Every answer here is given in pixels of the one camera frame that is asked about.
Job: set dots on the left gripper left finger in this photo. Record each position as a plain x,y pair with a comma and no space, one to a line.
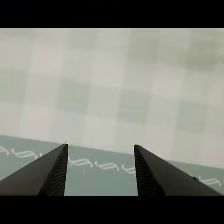
43,176

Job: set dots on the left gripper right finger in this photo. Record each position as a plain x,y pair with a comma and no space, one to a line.
156,176

